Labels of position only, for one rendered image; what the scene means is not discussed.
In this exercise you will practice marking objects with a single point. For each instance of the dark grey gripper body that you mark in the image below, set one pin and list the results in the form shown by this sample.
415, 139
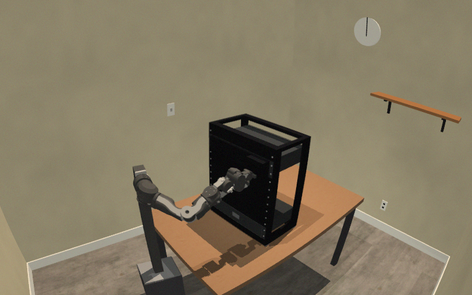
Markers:
234, 175

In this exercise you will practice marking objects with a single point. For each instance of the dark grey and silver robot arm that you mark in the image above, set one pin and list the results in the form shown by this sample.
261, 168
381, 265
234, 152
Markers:
148, 196

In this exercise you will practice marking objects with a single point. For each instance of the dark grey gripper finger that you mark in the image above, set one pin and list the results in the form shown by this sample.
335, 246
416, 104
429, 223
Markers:
247, 173
247, 181

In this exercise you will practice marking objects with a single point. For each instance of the black server rack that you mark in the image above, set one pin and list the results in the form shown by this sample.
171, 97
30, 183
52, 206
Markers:
255, 210

